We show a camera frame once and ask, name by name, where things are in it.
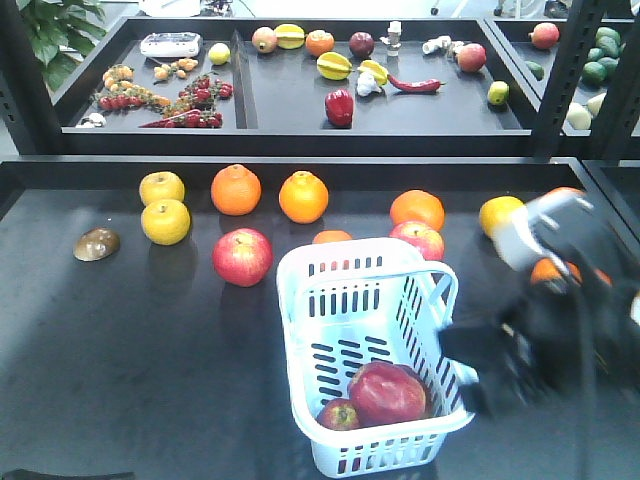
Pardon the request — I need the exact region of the yellow apple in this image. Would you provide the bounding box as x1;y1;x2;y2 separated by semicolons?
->
141;199;191;246
138;171;186;206
478;196;524;239

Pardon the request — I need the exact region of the red chili pepper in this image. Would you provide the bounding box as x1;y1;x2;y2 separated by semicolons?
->
387;74;445;94

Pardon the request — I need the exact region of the cherry tomato vine red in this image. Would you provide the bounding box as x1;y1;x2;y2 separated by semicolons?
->
140;75;234;129

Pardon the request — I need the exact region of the small yellow lemon rear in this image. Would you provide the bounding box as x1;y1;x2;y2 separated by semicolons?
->
208;42;231;66

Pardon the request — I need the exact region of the small green yellow fruit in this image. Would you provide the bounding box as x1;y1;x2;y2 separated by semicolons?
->
487;81;510;106

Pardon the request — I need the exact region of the rear left black tray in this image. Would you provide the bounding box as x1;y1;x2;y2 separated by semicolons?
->
53;16;538;156

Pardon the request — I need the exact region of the yellow starfruit rear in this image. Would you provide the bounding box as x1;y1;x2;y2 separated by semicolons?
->
274;23;306;50

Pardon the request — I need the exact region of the yellow starfruit left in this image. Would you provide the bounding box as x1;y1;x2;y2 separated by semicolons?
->
316;51;352;81

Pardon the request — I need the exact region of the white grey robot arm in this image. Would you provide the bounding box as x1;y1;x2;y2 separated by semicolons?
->
439;191;639;416

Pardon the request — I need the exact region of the orange behind centre apple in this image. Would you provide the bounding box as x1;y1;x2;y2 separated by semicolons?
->
389;189;446;231

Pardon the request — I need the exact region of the yellow starfruit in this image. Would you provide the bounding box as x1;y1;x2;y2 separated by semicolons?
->
357;59;389;86
274;23;306;50
316;51;352;81

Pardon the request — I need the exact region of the mango reddish fruit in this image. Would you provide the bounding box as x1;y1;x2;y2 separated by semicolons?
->
252;26;278;54

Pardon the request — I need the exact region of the black tray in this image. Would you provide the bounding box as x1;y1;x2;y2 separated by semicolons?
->
53;16;538;156
0;157;640;480
489;17;632;155

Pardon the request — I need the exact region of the yellow apple rear left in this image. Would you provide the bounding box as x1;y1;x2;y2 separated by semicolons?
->
138;171;186;206

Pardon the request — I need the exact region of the small orange centre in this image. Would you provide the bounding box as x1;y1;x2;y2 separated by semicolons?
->
312;230;353;244

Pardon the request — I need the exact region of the pale pear with stem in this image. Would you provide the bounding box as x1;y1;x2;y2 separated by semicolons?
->
566;102;592;130

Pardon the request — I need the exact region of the large orange right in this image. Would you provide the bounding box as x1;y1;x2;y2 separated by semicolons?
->
545;186;585;196

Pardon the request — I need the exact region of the small orange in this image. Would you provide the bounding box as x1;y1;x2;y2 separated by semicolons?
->
312;230;353;244
530;258;582;285

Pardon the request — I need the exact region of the red bell pepper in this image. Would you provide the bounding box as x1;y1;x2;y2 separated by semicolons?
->
324;89;354;127

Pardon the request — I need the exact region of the orange cherry tomato vine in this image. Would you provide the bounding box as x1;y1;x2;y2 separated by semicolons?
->
91;57;199;111

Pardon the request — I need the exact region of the red apple rear tray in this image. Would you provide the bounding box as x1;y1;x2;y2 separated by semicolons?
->
456;43;487;73

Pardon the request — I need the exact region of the front left black tray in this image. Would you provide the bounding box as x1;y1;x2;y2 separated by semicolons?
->
0;157;640;480

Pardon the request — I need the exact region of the white garlic bulb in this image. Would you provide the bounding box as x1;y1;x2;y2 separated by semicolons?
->
356;72;382;97

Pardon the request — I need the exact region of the rear right black tray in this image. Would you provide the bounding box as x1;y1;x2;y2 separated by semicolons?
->
489;17;632;155

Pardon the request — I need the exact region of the dark purple fruit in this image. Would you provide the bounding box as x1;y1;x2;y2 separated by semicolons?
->
348;31;375;59

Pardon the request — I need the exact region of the green potted plant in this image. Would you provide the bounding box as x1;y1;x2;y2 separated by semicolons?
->
16;0;106;92

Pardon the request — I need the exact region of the red apple front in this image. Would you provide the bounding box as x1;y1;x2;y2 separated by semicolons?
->
347;361;432;427

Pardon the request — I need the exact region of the red apple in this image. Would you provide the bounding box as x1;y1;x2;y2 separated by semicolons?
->
389;220;445;261
212;228;274;287
347;361;432;427
316;398;361;431

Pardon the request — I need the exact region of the red pomegranate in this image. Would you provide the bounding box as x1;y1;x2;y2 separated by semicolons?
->
529;22;560;50

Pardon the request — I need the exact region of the light blue plastic basket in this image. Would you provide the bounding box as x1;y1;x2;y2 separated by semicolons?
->
276;237;477;479

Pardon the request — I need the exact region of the yellow starfruit right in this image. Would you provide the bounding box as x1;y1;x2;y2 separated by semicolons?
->
357;59;389;86

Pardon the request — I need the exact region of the yellow apple front left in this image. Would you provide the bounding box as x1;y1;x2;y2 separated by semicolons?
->
141;199;191;246

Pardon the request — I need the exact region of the brown mushroom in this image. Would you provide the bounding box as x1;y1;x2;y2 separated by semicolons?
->
73;227;120;262

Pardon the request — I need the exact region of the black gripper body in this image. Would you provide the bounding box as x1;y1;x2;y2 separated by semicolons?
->
438;260;639;417

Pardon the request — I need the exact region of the orange rear left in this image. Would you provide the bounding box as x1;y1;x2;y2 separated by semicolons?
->
211;164;262;216

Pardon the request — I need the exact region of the persimmon orange fruit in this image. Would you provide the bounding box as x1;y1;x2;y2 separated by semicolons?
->
305;29;335;57

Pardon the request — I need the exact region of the black rack post right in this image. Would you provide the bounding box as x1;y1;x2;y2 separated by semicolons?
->
530;0;609;162

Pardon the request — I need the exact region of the white electronic scale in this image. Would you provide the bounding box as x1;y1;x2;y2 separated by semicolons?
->
139;32;202;58

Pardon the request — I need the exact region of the small orange front left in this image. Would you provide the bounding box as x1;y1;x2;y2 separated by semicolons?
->
530;258;582;285

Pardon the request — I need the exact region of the orange with knob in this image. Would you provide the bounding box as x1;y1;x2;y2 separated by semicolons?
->
279;171;329;224

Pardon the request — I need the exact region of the yellow apple right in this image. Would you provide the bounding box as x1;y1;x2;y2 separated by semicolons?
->
478;196;524;239

